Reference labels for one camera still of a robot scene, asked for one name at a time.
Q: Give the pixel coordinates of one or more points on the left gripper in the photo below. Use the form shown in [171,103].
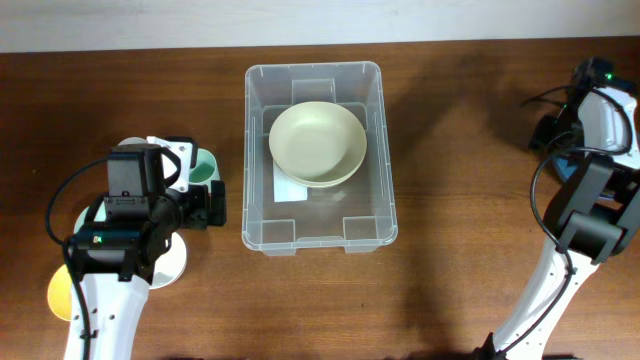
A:
[200,216]

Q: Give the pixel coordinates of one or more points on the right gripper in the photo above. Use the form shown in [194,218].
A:
[540,133]

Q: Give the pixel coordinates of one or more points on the mint green plastic cup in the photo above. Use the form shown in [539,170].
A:
[206,169]

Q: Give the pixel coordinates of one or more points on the dark blue bowl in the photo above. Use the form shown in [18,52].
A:
[565,164]

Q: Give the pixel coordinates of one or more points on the beige bowl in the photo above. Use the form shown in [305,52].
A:
[319,169]

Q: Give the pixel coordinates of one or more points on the cream bowl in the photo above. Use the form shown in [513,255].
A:
[317,125]

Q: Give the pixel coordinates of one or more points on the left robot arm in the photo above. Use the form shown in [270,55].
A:
[111,263]

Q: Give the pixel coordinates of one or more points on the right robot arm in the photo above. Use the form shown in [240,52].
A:
[593,216]

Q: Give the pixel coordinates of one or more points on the white small bowl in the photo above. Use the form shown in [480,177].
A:
[170,266]

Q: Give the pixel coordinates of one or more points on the mint green small bowl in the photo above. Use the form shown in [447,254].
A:
[99,217]

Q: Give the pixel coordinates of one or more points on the grey plastic cup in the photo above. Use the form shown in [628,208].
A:
[132,141]

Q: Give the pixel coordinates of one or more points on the clear plastic storage bin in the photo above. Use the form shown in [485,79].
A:
[358,215]

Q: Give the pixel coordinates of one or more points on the yellow small bowl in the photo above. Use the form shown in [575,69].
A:
[59,294]

